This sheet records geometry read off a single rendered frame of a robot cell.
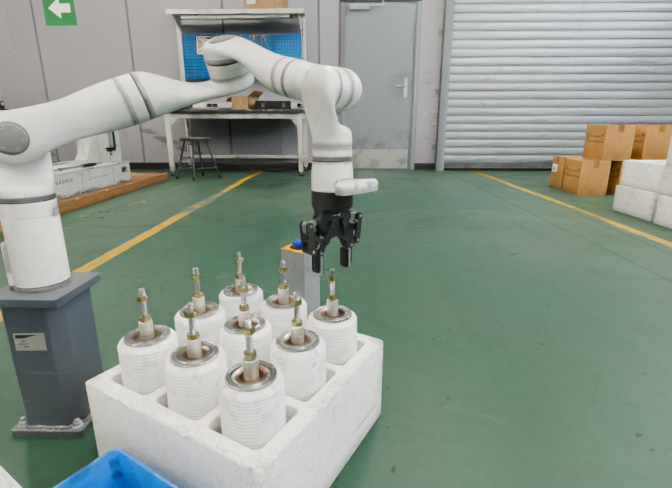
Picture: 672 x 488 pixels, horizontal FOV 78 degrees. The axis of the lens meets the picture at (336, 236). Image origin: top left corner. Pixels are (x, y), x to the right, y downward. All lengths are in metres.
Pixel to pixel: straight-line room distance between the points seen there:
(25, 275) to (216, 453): 0.51
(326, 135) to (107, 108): 0.42
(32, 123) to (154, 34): 5.41
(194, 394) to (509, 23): 5.76
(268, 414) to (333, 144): 0.43
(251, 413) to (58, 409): 0.51
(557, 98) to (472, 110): 1.08
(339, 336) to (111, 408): 0.40
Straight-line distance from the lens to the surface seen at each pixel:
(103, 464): 0.80
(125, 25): 6.44
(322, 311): 0.83
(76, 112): 0.90
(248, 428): 0.65
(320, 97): 0.69
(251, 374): 0.64
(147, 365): 0.79
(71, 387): 1.03
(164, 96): 0.91
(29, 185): 0.93
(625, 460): 1.04
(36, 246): 0.94
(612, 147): 4.28
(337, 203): 0.71
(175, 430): 0.71
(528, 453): 0.97
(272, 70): 0.81
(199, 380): 0.70
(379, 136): 5.69
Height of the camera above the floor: 0.61
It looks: 15 degrees down
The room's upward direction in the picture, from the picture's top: straight up
